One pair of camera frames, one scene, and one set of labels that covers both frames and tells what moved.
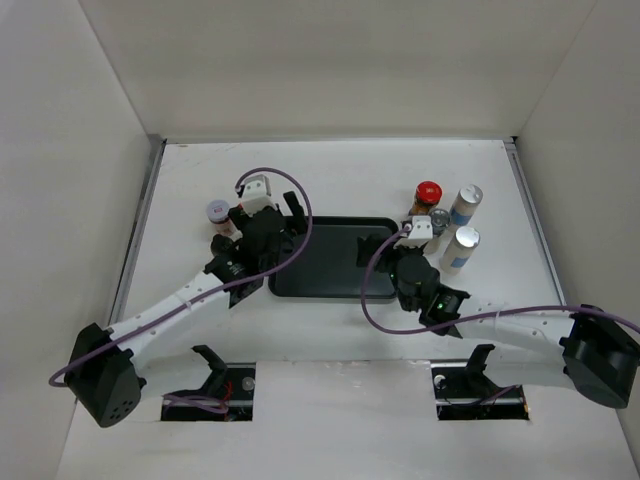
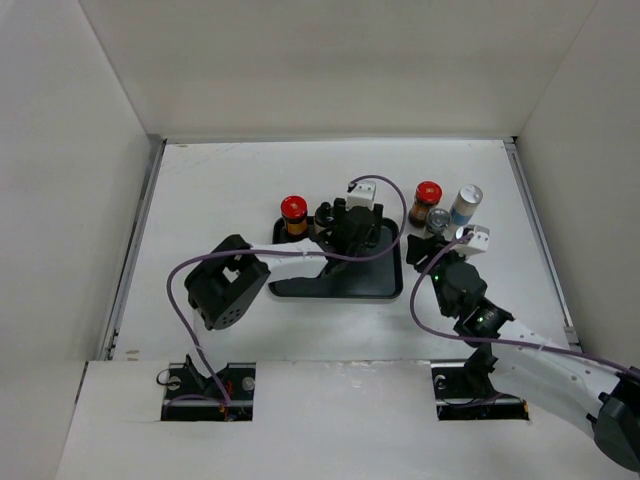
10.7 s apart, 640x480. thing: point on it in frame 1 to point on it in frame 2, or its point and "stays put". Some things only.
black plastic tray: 326,267 stays put
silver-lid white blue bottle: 465,204 stays put
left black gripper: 297,213 to 372,236
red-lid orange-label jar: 428,194 stays put
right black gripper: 396,250 to 419,247
